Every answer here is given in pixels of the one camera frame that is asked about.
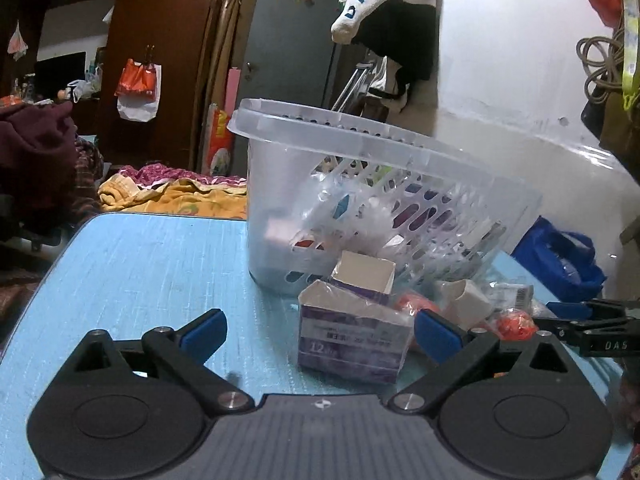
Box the purple striped box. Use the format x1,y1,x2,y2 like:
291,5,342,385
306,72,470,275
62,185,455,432
297,279,416,386

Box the maroon floral fabric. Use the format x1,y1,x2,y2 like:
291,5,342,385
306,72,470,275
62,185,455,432
117,162,249,189

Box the grey door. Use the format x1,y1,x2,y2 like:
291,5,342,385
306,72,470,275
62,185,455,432
235,0,354,111

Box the clear packet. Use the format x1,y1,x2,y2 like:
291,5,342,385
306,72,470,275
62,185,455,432
492,282,536,311

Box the orange red packet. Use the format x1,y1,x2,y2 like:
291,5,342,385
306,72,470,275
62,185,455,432
494,308,539,342
394,292,441,317

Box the coil of rope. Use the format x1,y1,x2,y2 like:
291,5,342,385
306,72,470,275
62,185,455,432
574,27,631,106

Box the blue shopping bag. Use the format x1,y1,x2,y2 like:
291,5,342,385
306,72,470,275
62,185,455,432
509,215,607,304

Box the black television screen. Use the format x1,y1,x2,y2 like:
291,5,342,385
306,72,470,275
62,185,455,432
33,52,87,104

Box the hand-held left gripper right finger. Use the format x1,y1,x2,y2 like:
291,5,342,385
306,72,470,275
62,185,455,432
385,308,596,416

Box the white black hanging garment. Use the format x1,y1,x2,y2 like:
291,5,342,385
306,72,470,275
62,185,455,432
330,0,442,82

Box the red printed bag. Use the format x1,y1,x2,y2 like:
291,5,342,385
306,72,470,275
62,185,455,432
204,103,235,177

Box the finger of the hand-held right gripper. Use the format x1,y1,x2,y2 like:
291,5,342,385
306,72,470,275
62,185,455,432
532,318,598,347
546,299,640,325

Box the yellow green strap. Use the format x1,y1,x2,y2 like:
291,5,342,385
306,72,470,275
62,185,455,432
619,0,640,111

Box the clear plastic bag of items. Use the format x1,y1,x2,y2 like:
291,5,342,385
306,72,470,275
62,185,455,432
295,175,396,256

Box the metal crutches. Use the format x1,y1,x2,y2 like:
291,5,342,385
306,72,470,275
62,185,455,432
329,57,396,114

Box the maroon cloth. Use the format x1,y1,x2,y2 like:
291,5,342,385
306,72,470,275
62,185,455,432
0,101,81,234

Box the lavender purple box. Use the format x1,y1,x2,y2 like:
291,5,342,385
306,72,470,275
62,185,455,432
329,249,397,306

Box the olive hanging bag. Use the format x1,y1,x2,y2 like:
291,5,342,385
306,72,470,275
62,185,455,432
580,74,640,187

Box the brown wooden wardrobe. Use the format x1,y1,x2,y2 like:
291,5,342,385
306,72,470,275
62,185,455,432
0,0,236,176

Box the yellow blanket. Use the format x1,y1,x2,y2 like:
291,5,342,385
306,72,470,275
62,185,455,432
97,172,250,221

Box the pink white box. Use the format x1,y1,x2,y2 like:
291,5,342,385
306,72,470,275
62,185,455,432
265,217,302,252

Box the wooden poles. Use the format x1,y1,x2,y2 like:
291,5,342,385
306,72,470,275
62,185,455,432
192,0,256,171

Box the small white box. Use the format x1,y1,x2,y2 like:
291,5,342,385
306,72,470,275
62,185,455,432
434,278,494,331

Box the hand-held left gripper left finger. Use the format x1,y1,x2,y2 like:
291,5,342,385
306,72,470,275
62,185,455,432
47,308,256,415

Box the pink roll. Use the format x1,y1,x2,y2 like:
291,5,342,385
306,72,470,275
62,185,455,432
224,66,242,114

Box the white plastic laundry basket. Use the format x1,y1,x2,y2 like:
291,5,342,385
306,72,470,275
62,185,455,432
227,97,544,297

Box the plaid red cloth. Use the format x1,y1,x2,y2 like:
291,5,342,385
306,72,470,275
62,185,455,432
74,137,106,196

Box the orange white hanging bag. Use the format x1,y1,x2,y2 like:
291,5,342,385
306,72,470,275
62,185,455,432
113,57,164,124

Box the white pink hanging bag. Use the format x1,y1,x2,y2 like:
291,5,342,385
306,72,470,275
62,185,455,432
6,20,30,62

